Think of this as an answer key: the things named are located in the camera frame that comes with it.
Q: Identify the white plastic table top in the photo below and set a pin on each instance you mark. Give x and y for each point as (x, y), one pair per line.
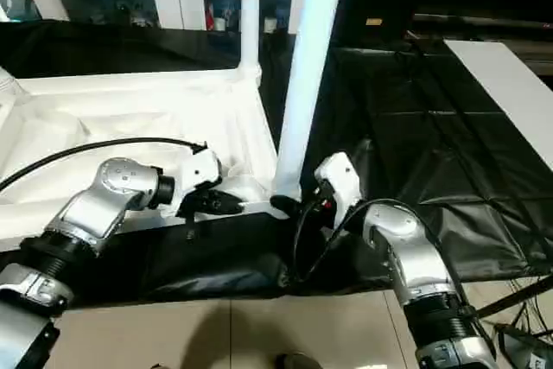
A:
(104, 127)

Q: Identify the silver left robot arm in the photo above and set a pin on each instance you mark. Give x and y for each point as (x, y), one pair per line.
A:
(86, 231)

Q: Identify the black work mat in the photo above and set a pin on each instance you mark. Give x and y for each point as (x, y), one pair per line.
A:
(432, 144)

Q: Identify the small yellow tag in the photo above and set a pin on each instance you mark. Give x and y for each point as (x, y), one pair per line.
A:
(373, 22)

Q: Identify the black folding stand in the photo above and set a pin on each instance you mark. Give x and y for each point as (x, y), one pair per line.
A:
(518, 300)

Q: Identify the white flat board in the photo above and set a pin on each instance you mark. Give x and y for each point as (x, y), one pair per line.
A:
(510, 84)

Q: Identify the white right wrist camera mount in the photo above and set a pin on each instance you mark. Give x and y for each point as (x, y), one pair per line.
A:
(339, 181)

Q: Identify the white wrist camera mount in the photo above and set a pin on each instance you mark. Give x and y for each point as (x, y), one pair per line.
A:
(339, 181)
(200, 170)

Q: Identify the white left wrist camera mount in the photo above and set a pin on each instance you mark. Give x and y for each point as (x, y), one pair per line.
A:
(200, 170)

